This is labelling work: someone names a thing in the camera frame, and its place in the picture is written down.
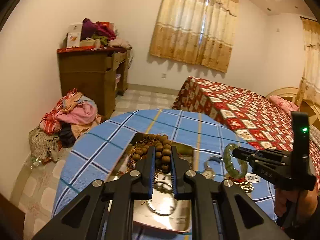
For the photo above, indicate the brown wooden desk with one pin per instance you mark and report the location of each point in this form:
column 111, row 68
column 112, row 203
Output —
column 100, row 74

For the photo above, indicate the red tassel coin charm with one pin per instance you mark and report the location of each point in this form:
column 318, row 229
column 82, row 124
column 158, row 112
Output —
column 241, row 180

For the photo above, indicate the clothes pile on floor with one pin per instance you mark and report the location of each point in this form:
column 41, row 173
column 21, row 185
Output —
column 73, row 115

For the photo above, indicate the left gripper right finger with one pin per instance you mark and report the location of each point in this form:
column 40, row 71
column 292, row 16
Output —
column 219, row 210

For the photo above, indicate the pink metal tin box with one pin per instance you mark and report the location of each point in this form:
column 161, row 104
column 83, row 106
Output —
column 178, row 222

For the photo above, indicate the red patchwork bedspread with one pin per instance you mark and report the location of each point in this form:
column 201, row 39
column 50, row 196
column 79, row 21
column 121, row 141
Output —
column 251, row 116

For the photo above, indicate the silver bangle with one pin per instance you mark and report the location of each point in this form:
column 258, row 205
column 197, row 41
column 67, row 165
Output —
column 162, row 202

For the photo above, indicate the white SOLE label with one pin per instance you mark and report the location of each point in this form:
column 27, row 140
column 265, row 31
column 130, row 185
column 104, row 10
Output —
column 252, row 178

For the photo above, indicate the pink pillow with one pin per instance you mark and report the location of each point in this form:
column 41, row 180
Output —
column 285, row 105

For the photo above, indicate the silver wristwatch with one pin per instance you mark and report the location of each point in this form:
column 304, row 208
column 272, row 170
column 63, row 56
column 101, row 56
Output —
column 208, row 172

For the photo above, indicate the blue plaid tablecloth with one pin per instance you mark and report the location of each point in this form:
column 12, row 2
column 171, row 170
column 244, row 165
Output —
column 95, row 153

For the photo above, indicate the clothes pile on desk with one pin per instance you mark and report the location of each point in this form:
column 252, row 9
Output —
column 104, row 32

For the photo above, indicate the grey patterned cloth on floor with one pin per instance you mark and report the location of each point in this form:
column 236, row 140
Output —
column 44, row 147

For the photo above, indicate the beige patterned curtain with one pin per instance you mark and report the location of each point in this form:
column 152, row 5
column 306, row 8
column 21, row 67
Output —
column 197, row 32

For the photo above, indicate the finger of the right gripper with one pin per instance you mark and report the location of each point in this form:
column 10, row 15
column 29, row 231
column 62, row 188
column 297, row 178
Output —
column 271, row 156

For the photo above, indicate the white product box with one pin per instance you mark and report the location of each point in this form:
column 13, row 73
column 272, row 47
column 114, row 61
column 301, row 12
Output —
column 74, row 35

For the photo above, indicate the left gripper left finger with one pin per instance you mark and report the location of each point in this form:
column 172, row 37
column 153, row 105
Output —
column 104, row 210

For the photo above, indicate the brown wooden bead mala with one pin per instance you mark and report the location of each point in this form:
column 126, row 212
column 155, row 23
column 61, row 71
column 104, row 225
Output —
column 163, row 152

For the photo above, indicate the person's right hand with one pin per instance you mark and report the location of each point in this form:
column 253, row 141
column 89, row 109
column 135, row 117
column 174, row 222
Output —
column 306, row 201

